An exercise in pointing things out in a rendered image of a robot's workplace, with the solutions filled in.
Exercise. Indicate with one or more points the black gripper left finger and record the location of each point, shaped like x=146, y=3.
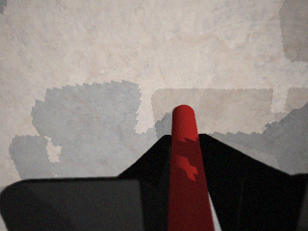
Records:
x=135, y=200

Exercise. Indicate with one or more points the red peg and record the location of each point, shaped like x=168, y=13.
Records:
x=188, y=200

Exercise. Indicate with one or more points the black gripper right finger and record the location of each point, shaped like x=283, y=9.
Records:
x=249, y=195

